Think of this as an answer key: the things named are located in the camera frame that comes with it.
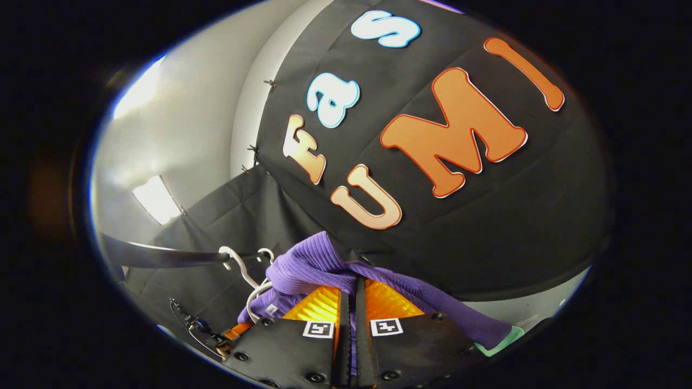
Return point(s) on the green laundry hamper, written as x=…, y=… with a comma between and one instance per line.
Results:
x=500, y=343

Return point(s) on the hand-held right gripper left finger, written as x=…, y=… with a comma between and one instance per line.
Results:
x=303, y=356

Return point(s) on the white clothes hanger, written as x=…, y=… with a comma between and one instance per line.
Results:
x=250, y=302
x=240, y=270

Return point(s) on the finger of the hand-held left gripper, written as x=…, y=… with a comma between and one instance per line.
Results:
x=238, y=330

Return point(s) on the black clothes rack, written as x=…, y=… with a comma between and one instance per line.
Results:
x=162, y=256

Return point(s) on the ceiling light panel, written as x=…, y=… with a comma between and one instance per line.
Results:
x=157, y=200

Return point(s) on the row of black cloth clips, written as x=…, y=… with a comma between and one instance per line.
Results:
x=269, y=83

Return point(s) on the black backdrop cloth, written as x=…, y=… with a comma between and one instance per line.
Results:
x=486, y=232

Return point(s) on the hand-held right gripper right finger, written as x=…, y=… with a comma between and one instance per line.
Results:
x=411, y=351

